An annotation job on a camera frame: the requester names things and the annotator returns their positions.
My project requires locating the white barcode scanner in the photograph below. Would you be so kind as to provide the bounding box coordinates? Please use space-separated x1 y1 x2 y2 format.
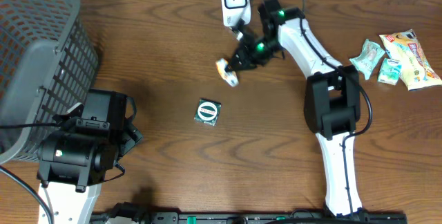
221 0 251 27

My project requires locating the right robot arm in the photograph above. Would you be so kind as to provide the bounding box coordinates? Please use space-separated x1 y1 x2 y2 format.
218 0 367 218

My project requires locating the grey plastic mesh basket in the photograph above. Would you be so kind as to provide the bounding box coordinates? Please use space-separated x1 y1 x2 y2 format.
1 0 99 163

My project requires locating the orange tissue pack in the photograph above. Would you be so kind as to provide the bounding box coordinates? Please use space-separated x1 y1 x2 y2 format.
215 59 239 87

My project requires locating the teal wet wipes pack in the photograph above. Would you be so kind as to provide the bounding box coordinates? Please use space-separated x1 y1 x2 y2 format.
349 39 385 80

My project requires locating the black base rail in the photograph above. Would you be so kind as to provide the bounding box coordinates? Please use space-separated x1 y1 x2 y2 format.
89 203 408 224

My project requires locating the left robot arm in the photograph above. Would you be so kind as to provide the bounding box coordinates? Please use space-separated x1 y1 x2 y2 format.
37 89 143 223

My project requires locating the small teal tissue pack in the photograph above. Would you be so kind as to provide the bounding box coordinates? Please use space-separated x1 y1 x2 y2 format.
378 58 402 85

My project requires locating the large yellow wet wipes pack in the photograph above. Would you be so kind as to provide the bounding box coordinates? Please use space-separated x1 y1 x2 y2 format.
379 29 441 91

